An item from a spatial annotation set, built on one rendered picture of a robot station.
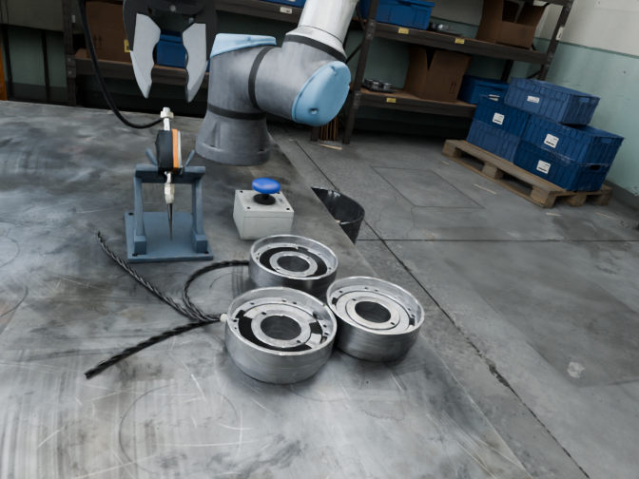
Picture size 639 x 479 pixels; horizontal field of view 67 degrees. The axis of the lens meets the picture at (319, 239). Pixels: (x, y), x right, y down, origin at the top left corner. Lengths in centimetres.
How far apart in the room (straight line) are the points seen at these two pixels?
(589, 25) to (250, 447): 527
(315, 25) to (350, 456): 69
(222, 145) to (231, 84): 11
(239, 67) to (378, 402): 65
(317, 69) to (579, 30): 479
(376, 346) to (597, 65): 490
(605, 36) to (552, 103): 123
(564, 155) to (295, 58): 340
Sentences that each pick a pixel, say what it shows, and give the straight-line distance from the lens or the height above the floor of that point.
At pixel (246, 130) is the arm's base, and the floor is 87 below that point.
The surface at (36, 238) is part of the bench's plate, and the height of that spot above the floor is 80.
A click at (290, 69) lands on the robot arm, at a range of 87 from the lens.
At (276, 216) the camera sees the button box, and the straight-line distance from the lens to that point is 67.
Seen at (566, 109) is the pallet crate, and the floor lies 68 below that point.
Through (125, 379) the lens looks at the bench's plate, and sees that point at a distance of 46.
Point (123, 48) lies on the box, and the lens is 393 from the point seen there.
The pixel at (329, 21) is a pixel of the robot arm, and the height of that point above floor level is 108.
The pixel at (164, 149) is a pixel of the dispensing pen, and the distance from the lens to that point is 62.
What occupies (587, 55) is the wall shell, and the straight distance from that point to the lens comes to 538.
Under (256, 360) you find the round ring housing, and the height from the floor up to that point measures 83.
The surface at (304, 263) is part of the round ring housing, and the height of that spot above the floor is 82.
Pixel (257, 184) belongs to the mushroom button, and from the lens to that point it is 68.
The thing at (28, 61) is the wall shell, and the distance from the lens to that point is 454.
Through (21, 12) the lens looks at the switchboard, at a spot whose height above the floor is 65.
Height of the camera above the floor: 112
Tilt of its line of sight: 26 degrees down
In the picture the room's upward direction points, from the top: 11 degrees clockwise
